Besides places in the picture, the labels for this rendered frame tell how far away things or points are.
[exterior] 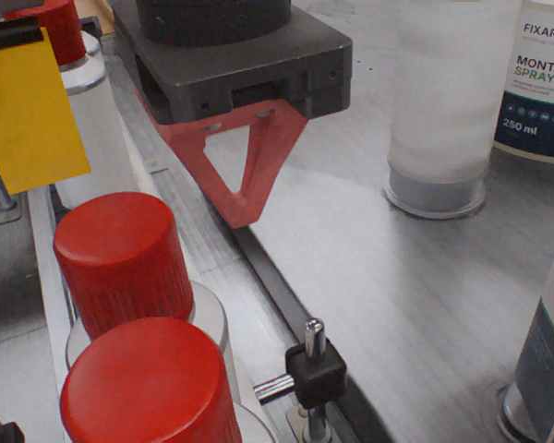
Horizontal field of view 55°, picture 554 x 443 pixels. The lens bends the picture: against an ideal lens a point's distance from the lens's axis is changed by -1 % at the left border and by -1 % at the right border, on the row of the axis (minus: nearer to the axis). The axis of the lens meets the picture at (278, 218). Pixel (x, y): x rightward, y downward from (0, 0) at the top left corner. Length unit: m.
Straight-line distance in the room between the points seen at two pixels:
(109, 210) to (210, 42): 0.07
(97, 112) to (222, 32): 0.19
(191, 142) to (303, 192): 0.30
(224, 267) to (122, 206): 0.35
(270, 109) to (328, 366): 0.16
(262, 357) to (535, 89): 0.34
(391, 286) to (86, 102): 0.25
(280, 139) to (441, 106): 0.21
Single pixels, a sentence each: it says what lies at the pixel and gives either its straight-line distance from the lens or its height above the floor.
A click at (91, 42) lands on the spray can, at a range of 0.42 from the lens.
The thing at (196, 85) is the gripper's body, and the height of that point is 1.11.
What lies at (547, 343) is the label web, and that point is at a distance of 0.28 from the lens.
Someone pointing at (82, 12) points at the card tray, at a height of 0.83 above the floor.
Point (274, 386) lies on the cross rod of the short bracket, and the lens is 0.32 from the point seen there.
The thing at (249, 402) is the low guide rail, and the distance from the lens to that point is 0.31.
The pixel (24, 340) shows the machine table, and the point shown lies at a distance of 0.50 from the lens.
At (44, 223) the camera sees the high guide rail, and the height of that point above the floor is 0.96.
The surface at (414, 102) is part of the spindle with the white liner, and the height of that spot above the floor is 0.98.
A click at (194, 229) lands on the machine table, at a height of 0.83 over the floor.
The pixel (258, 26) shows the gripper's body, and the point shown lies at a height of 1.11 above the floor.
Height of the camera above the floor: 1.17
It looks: 38 degrees down
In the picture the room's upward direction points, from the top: 4 degrees counter-clockwise
